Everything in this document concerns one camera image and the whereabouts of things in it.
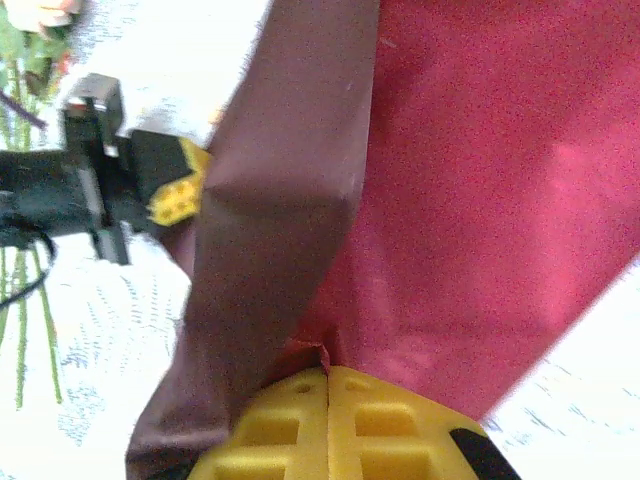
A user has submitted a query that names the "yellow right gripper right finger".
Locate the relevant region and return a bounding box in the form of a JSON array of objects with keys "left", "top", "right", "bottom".
[{"left": 327, "top": 365, "right": 521, "bottom": 480}]

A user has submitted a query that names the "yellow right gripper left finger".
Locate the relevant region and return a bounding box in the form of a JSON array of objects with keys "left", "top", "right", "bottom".
[{"left": 188, "top": 367, "right": 330, "bottom": 480}]

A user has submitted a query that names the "artificial peach rose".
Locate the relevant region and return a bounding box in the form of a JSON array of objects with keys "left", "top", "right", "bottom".
[{"left": 0, "top": 0, "right": 84, "bottom": 151}]

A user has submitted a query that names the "dark red wrapping cloth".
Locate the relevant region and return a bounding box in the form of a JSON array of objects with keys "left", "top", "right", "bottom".
[{"left": 124, "top": 0, "right": 640, "bottom": 480}]

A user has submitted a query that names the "white floral tablecloth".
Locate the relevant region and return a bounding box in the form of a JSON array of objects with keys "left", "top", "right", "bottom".
[{"left": 0, "top": 0, "right": 640, "bottom": 480}]

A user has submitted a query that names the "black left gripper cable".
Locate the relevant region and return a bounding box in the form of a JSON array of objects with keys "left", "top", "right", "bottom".
[{"left": 0, "top": 224, "right": 57, "bottom": 307}]

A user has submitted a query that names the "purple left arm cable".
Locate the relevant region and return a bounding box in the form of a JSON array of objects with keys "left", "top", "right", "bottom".
[{"left": 0, "top": 92, "right": 49, "bottom": 129}]

